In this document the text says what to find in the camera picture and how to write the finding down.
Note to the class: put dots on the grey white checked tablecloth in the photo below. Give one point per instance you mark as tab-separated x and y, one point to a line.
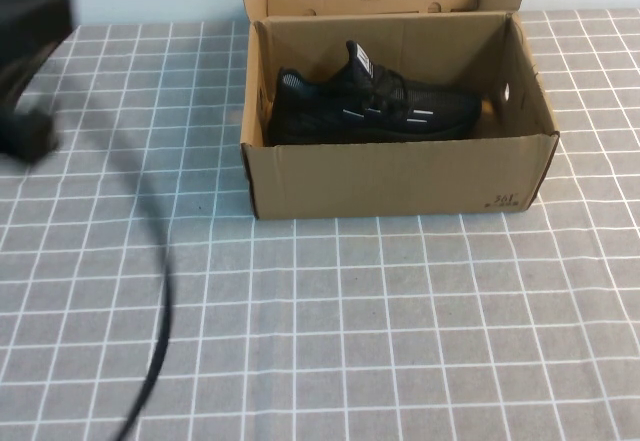
350	336

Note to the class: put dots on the brown cardboard shoe box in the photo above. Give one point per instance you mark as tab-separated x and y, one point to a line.
380	181

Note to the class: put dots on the black knit sneaker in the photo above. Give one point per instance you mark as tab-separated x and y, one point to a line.
340	111

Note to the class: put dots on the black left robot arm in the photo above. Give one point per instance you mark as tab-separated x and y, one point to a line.
25	21

